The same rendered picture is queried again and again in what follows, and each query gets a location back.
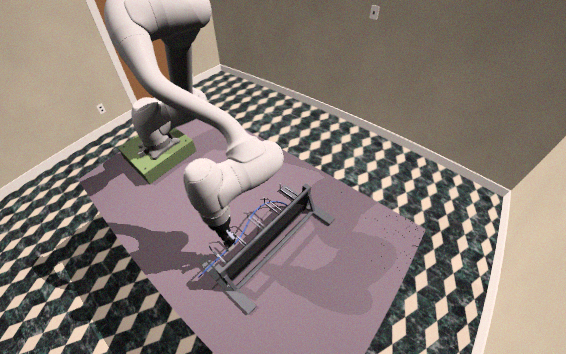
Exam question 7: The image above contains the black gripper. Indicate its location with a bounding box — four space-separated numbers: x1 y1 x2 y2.
209 217 237 252

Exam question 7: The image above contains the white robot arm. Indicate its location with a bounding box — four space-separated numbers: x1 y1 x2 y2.
104 0 284 226

